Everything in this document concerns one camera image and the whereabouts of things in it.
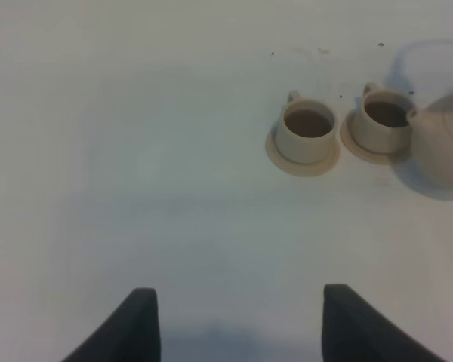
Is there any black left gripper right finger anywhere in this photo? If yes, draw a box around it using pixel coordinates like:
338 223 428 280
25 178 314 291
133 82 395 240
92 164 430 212
322 284 442 361

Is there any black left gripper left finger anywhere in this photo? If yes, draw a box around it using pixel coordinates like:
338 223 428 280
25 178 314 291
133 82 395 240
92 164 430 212
65 288 161 362

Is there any tan teapot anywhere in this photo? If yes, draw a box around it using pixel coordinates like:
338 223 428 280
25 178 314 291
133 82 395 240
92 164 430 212
407 93 453 190

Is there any tan left saucer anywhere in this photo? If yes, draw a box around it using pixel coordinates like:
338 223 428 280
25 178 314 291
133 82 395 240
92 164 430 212
265 128 341 177

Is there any tan saucer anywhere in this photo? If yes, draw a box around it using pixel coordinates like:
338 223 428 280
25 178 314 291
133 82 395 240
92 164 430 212
265 128 341 177
340 110 410 165

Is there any tan right saucer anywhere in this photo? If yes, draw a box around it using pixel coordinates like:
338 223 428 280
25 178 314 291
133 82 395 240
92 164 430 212
340 110 410 165

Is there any tan left teacup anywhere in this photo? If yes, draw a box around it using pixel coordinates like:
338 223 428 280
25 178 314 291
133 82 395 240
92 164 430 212
273 90 338 166

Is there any tan teacup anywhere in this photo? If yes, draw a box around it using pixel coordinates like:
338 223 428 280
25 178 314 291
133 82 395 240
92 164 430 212
351 83 416 155
273 90 338 166

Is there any tan right teacup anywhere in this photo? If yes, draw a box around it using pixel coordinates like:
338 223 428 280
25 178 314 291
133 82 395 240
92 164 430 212
351 83 416 155

